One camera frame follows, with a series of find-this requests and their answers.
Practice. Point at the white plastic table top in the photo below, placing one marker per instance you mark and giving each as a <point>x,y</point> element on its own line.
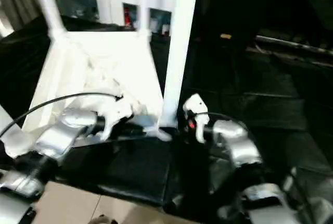
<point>104,52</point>

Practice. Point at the white plastic table leg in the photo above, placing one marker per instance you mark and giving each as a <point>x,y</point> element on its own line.
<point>15,140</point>
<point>49,7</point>
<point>143,0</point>
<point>179,39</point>

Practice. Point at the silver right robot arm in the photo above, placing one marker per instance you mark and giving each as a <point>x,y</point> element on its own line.
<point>242,146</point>

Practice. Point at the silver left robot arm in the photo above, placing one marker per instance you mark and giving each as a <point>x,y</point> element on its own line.
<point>57,135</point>

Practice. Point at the black mat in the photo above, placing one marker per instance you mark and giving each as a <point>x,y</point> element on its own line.
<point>260,91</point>

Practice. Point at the dark left robot foot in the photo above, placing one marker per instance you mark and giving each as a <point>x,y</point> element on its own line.
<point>102,220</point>

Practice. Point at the dark metal rod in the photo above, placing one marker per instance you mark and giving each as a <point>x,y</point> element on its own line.
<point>294,44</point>

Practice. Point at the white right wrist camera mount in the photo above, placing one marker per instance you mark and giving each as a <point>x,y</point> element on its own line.
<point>195,102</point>

